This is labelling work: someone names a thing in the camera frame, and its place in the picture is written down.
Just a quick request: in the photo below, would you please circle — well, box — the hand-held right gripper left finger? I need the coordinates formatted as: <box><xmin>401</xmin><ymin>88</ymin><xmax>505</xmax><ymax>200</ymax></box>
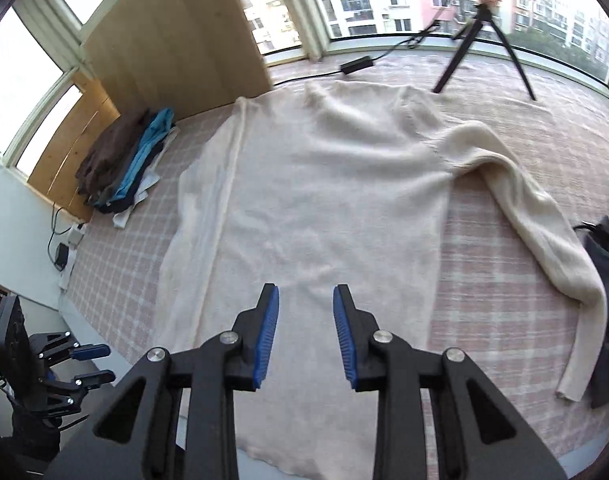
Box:
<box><xmin>44</xmin><ymin>282</ymin><xmax>281</xmax><ymax>480</ymax></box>

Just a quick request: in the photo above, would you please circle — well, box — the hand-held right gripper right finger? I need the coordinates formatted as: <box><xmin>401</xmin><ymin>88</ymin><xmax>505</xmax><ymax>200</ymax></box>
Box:
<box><xmin>331</xmin><ymin>284</ymin><xmax>567</xmax><ymax>480</ymax></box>

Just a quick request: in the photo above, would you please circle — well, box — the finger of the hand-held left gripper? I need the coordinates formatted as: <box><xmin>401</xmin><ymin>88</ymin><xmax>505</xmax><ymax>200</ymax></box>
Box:
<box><xmin>30</xmin><ymin>331</ymin><xmax>111</xmax><ymax>366</ymax></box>
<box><xmin>42</xmin><ymin>370</ymin><xmax>116</xmax><ymax>416</ymax></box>

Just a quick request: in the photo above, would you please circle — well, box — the cream knit sweater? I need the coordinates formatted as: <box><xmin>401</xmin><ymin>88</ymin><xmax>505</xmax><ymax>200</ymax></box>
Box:
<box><xmin>157</xmin><ymin>80</ymin><xmax>609</xmax><ymax>476</ymax></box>

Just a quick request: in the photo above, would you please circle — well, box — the white power strip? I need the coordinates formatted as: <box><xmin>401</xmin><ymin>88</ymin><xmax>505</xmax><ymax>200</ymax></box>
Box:
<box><xmin>59</xmin><ymin>222</ymin><xmax>88</xmax><ymax>291</ymax></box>

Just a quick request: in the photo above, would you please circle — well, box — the white folded garment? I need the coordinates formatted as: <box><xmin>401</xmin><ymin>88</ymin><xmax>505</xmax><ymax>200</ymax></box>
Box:
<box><xmin>112</xmin><ymin>127</ymin><xmax>178</xmax><ymax>230</ymax></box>

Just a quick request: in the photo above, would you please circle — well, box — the dark navy folded garment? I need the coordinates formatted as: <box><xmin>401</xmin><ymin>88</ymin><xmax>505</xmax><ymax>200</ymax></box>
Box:
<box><xmin>92</xmin><ymin>150</ymin><xmax>165</xmax><ymax>215</ymax></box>

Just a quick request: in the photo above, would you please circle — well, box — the pink checked blanket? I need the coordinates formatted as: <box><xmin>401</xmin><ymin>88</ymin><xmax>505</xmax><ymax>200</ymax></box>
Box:
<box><xmin>59</xmin><ymin>52</ymin><xmax>609</xmax><ymax>461</ymax></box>

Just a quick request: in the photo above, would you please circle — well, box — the small knotty wooden board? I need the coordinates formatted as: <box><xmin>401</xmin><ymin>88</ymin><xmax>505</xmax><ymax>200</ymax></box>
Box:
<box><xmin>28</xmin><ymin>72</ymin><xmax>121</xmax><ymax>223</ymax></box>

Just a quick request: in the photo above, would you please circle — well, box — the brown folded garment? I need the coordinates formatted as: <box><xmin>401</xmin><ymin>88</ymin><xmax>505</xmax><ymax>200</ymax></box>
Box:
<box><xmin>74</xmin><ymin>108</ymin><xmax>152</xmax><ymax>201</ymax></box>

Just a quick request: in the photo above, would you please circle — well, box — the blue folded garment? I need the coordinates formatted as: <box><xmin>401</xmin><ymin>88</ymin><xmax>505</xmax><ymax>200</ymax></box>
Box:
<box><xmin>104</xmin><ymin>108</ymin><xmax>176</xmax><ymax>206</ymax></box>

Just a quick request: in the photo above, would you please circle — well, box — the large light wooden board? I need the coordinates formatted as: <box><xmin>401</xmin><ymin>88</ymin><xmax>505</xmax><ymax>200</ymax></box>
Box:
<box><xmin>82</xmin><ymin>0</ymin><xmax>270</xmax><ymax>121</ymax></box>

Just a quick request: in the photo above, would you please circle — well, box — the black ring light cable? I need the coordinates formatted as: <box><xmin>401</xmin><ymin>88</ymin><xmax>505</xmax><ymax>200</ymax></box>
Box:
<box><xmin>269</xmin><ymin>20</ymin><xmax>465</xmax><ymax>86</ymax></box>

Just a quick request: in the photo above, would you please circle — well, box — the white window frame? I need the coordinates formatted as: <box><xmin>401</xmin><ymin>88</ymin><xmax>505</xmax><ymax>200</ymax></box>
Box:
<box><xmin>0</xmin><ymin>0</ymin><xmax>609</xmax><ymax>166</ymax></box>

